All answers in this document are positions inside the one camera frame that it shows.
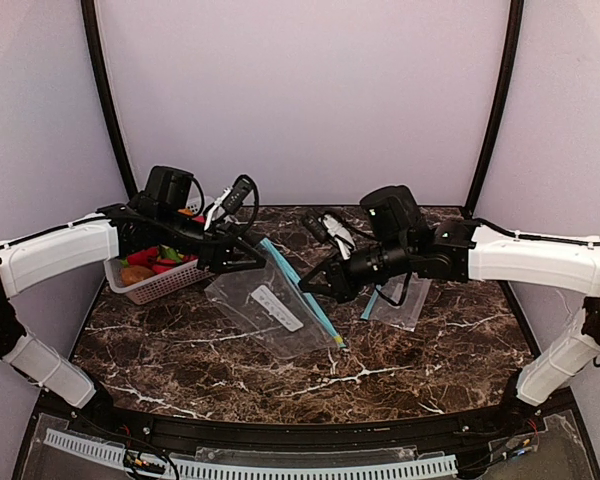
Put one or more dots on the black frame post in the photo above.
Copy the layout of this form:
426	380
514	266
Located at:
501	91
105	95

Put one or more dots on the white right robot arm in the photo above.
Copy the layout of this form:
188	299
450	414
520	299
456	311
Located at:
556	279

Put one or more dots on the white plastic mesh basket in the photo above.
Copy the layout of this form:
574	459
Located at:
173	270

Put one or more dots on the black frame post right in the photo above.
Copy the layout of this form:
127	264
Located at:
501	91

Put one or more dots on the red toy tomato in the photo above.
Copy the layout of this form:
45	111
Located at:
146	258

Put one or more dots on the white slotted cable duct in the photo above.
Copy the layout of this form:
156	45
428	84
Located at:
210	463

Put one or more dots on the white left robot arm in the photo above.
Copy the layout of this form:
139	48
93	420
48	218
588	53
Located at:
60	262

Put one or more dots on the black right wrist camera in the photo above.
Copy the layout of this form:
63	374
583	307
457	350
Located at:
392	210

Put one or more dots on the clear zip bag blue zipper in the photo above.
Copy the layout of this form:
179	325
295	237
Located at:
267	305

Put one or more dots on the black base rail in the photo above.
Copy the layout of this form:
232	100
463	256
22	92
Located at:
433	433

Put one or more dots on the brown toy potato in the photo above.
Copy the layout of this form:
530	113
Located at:
134	274

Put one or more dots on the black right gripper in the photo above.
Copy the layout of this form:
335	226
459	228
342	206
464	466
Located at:
337	273

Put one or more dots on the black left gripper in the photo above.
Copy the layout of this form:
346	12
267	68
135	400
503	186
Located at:
218	255

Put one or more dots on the black frame post left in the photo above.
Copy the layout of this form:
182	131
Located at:
105	95

